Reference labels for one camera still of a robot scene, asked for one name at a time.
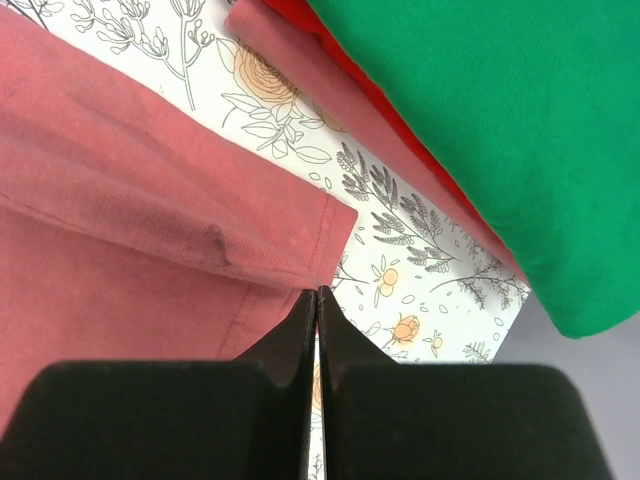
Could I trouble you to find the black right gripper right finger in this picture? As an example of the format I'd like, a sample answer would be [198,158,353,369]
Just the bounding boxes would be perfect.
[317,288,611,479]

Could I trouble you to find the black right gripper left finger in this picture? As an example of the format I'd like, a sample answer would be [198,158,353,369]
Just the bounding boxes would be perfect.
[1,290,316,479]

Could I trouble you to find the dusty rose t-shirt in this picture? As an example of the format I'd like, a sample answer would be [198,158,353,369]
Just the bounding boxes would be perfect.
[1,9,357,422]

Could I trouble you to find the floral patterned table mat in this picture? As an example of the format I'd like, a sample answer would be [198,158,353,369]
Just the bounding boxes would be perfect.
[1,1,528,361]

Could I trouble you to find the green folded t-shirt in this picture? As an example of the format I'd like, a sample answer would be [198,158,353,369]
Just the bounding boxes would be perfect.
[312,1,639,338]

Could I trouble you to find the red folded t-shirt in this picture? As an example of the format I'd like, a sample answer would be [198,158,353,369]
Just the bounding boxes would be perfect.
[264,0,475,211]

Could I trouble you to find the pink folded t-shirt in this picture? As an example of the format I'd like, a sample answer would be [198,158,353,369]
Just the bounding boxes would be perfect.
[225,1,526,280]

